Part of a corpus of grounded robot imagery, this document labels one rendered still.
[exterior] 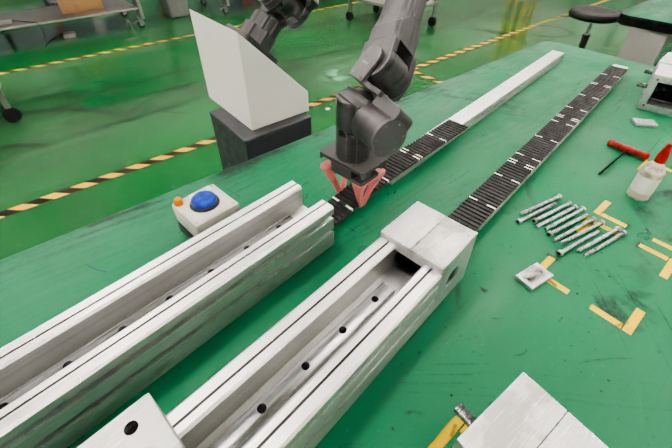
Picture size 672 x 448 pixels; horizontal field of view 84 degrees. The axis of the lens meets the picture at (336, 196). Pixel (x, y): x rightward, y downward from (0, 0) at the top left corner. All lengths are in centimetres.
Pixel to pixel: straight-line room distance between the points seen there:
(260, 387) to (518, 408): 26
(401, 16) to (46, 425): 64
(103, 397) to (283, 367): 20
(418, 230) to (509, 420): 24
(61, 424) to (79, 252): 31
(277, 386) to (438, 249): 26
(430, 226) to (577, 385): 25
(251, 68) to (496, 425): 78
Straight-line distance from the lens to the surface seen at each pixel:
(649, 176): 89
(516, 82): 124
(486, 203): 71
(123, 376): 51
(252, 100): 93
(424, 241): 52
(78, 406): 52
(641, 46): 249
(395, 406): 50
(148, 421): 39
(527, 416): 43
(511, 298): 62
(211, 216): 63
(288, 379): 45
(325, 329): 49
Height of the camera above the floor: 124
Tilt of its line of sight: 39 degrees down
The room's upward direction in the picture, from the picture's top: straight up
